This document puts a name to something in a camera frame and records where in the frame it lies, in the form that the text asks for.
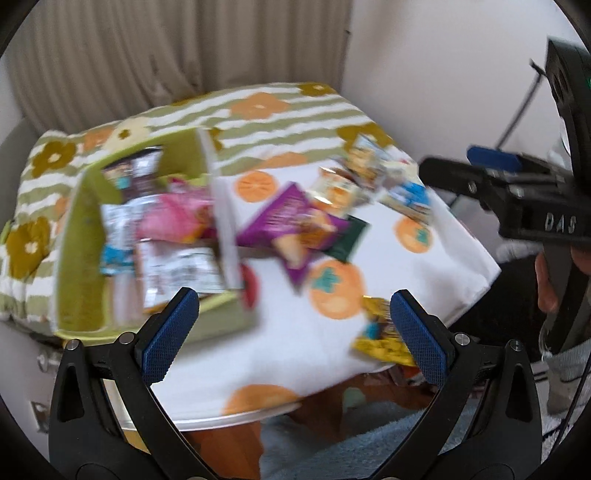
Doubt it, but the dark green snack packet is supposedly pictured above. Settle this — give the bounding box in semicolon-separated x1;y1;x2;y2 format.
325;216;371;264

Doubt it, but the person's right hand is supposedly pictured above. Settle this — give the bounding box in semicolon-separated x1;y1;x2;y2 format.
534;251;559;315

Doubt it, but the dark red blue packet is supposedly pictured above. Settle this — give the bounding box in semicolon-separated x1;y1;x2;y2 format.
102;147;164;201

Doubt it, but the clear cookie packet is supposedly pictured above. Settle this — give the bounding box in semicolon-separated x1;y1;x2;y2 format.
344;134;393;190

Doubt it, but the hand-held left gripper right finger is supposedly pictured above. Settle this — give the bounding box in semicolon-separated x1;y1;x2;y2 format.
369;289;543;480

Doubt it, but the white table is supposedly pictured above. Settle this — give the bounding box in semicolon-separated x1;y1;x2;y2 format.
99;378;305;432

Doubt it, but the white orange print tablecloth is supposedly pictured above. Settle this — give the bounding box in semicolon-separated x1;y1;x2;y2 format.
99;145;502;418

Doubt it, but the green cardboard box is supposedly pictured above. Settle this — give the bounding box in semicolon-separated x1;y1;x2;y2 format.
54;128;259;342

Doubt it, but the light pink snack packet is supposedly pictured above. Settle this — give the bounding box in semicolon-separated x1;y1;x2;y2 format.
139;193;217;243

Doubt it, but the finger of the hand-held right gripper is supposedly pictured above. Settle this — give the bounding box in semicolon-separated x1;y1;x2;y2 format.
418;157;502;206
466;145;523;171

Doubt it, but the green striped floral blanket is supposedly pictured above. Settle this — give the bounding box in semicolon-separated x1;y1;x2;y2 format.
0;82;402;333

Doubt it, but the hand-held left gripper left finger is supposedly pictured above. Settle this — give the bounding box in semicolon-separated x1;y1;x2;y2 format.
48;286;218;480

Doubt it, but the purple snack packet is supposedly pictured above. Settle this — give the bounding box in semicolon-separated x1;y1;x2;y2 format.
236;182;349;284

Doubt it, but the white blue snack packet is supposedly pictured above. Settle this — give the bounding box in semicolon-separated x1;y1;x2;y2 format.
379;180;435;224

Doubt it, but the white barcode snack packet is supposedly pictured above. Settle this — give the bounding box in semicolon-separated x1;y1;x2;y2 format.
136;240;227;308

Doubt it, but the blue white barcode packet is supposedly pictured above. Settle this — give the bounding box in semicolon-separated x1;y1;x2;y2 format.
99;203;139;278

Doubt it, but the silver white snack packet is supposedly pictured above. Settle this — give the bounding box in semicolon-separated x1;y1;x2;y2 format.
379;152;416;185

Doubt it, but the beige pleated curtain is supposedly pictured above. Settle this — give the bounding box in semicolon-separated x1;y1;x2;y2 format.
4;0;354;134

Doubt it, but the yellow snack packet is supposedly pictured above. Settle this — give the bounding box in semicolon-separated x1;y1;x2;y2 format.
352;296;419;367

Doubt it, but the orange white bread packet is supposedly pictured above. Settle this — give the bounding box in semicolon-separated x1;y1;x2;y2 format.
307;167;361;215

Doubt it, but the magenta snack packet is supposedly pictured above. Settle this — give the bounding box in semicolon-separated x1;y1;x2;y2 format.
166;176;211;197

